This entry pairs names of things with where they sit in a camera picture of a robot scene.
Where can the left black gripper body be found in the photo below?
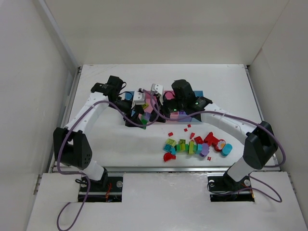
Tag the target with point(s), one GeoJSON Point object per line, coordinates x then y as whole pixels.
{"type": "Point", "coordinates": [134, 113]}

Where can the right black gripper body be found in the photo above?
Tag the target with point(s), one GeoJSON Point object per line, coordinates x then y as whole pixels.
{"type": "Point", "coordinates": [158, 113]}

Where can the green L lego stack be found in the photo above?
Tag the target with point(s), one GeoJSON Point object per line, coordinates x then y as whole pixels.
{"type": "Point", "coordinates": [145, 118]}

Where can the lime lego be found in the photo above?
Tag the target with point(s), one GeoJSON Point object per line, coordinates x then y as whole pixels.
{"type": "Point", "coordinates": [144, 106]}

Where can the green lego row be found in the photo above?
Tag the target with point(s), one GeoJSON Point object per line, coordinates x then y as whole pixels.
{"type": "Point", "coordinates": [190, 147]}

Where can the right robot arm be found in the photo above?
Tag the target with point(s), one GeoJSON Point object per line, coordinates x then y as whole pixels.
{"type": "Point", "coordinates": [258, 139]}

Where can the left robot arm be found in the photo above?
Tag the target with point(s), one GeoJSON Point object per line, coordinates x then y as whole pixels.
{"type": "Point", "coordinates": [71, 146]}

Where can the small pink bin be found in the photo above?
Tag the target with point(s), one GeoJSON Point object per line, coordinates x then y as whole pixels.
{"type": "Point", "coordinates": [169, 95]}

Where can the light blue bin left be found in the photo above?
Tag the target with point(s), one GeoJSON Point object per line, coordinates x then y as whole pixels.
{"type": "Point", "coordinates": [128, 95]}

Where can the large pink bin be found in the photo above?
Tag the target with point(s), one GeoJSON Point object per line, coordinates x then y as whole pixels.
{"type": "Point", "coordinates": [157, 104]}

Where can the lime printed lego brick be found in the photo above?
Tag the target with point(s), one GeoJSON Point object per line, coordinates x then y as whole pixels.
{"type": "Point", "coordinates": [171, 142]}

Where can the teal lego bricks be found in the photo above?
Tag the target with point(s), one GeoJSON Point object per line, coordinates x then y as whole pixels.
{"type": "Point", "coordinates": [169, 149]}

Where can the red dome lego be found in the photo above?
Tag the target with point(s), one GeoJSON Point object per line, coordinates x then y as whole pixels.
{"type": "Point", "coordinates": [168, 157]}

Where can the lavender flower lego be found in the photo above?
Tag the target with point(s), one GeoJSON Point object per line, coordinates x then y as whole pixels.
{"type": "Point", "coordinates": [203, 149]}

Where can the red lego cluster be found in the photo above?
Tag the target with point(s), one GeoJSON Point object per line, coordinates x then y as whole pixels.
{"type": "Point", "coordinates": [210, 139]}

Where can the red round flower lego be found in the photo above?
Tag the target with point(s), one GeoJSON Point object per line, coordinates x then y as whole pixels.
{"type": "Point", "coordinates": [220, 145]}

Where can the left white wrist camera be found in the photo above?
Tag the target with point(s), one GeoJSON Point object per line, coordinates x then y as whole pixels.
{"type": "Point", "coordinates": [138, 98]}

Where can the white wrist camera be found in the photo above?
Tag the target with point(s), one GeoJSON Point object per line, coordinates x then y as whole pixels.
{"type": "Point", "coordinates": [138, 98]}
{"type": "Point", "coordinates": [157, 90]}

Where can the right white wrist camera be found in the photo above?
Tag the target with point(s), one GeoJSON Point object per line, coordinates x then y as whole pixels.
{"type": "Point", "coordinates": [157, 90]}

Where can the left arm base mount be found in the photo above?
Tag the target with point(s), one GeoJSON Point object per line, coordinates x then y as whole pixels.
{"type": "Point", "coordinates": [109, 193]}

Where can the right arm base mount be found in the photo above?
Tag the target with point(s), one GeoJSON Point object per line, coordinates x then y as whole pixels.
{"type": "Point", "coordinates": [223, 189]}

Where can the metal table rail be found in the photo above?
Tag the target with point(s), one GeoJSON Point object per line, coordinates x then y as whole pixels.
{"type": "Point", "coordinates": [161, 169]}

